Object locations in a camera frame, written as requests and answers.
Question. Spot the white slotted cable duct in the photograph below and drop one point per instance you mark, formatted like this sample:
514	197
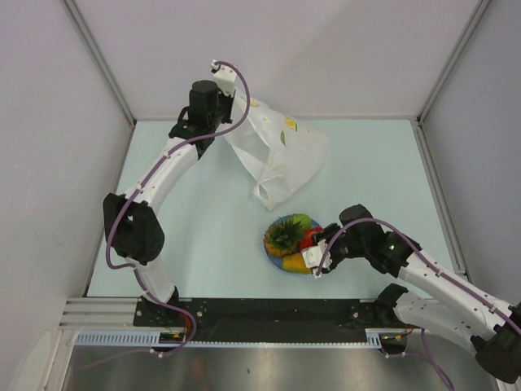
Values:
169	340

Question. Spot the green fake apple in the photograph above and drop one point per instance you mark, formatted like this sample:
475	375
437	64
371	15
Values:
304	221

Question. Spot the red fake pepper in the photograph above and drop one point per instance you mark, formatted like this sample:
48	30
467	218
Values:
312	231

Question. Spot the red fake strawberry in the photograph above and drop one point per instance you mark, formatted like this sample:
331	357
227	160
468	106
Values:
306	243

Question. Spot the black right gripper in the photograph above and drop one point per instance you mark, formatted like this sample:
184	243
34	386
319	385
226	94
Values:
328	231

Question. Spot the orange fake pineapple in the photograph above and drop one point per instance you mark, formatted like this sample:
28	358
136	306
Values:
283	237

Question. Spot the aluminium frame rail front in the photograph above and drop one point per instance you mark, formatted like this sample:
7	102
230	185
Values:
100	313

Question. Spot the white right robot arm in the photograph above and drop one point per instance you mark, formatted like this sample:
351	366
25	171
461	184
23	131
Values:
485	326

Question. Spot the blue plastic plate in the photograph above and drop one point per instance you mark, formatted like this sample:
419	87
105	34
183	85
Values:
277	261

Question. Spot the white plastic bag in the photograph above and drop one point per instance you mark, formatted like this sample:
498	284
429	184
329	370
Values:
281	153

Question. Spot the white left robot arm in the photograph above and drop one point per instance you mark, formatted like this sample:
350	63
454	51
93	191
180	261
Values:
134	236

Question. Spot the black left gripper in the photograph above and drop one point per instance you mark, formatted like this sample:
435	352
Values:
229	100

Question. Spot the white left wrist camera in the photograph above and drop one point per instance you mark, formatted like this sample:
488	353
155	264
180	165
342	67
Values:
225	78

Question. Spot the yellow fake fruit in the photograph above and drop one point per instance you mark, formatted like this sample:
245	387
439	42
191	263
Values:
295	264

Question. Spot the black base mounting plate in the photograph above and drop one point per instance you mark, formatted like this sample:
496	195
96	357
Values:
296	319

